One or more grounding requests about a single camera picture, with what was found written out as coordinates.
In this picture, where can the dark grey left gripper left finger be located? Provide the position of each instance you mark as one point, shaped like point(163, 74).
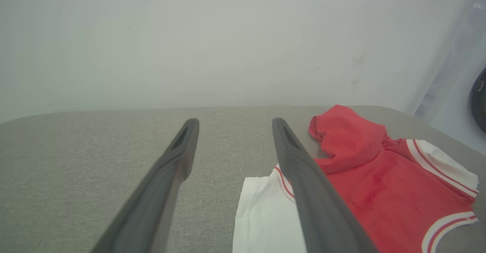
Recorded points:
point(152, 203)

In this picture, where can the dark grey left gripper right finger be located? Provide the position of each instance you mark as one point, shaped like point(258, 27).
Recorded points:
point(322, 207)

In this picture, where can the red and white basketball jersey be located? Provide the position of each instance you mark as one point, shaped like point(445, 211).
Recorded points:
point(387, 192)

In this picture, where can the white washing machine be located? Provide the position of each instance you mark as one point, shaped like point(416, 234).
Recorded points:
point(455, 93)

